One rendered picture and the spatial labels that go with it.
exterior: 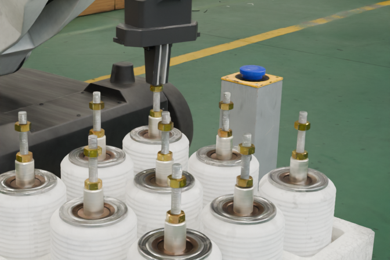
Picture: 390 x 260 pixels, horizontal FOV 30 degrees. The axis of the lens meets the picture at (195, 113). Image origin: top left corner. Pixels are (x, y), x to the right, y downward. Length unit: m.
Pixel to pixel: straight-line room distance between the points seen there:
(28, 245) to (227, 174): 0.26
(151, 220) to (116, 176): 0.10
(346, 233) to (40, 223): 0.38
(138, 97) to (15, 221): 0.63
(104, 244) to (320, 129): 1.20
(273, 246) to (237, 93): 0.36
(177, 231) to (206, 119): 1.22
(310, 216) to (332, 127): 1.05
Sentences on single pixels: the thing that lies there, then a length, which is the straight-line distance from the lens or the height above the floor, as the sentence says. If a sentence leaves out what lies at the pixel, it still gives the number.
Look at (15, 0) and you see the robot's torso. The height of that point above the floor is 0.40.
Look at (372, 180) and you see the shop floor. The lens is 1.62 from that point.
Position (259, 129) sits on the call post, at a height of 0.24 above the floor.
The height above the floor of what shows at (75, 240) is 0.24.
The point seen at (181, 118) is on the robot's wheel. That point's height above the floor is 0.13.
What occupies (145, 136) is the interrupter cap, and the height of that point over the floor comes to 0.25.
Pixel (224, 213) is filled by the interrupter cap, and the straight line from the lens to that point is 0.81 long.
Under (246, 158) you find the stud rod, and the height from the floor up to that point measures 0.32.
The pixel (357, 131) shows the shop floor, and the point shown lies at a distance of 1.93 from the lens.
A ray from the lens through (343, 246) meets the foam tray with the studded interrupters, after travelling 0.93.
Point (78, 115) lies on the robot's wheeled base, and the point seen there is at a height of 0.19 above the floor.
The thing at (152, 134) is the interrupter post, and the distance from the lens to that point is 1.04.
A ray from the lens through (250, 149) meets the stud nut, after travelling 0.79.
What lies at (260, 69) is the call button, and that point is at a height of 0.33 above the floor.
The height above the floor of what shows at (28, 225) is 0.22.
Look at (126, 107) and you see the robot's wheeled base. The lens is 1.41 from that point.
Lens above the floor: 0.60
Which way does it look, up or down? 18 degrees down
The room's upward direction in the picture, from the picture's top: 2 degrees clockwise
